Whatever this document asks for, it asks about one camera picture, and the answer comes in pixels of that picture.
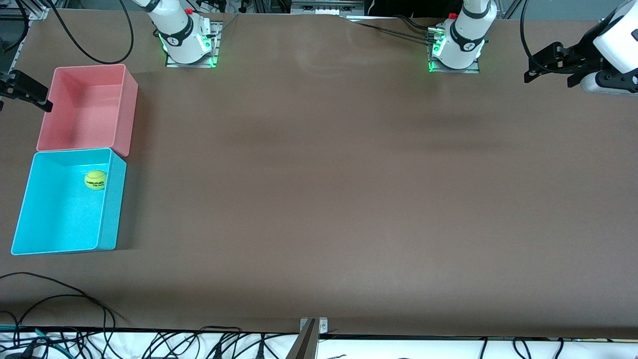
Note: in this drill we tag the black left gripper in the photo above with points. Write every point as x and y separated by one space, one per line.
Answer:
582 54

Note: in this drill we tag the pink plastic bin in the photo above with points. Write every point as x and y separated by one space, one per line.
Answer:
89 109

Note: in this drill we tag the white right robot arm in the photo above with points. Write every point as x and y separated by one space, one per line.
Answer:
179 35

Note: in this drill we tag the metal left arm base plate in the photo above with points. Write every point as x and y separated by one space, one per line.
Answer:
476 70

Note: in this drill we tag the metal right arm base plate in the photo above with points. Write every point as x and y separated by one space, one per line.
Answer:
215 50

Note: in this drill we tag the grey metal bracket post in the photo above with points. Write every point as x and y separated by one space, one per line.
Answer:
309 339

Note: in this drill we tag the grey power strip box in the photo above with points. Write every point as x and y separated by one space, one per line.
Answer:
324 6

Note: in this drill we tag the yellow tennis ball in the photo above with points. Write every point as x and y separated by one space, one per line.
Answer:
95 180

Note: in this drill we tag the blue plastic bin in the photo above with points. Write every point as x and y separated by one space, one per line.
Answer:
60 219

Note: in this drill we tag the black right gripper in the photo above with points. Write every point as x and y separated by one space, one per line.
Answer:
19 86

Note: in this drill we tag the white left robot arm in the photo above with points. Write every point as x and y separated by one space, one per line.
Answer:
463 40

